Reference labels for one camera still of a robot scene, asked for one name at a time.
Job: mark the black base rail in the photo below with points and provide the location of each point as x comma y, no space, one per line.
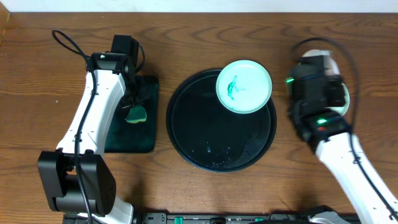
321,214

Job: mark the black rectangular tray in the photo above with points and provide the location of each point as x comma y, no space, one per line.
126,137

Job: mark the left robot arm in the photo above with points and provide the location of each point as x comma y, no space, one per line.
75,177

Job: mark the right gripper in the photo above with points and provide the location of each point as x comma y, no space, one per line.
336,88

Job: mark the round black tray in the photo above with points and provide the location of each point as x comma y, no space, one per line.
211,137

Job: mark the white plate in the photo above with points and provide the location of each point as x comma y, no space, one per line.
330,65

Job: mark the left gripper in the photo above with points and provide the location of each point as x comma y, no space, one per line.
137,97

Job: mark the green yellow sponge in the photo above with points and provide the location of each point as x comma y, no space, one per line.
136,114

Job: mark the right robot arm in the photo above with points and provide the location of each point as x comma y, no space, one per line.
336,146

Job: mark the light green plate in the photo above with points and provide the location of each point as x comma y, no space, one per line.
244,86
339,109

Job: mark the light green plate top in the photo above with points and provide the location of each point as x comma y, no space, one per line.
244,86

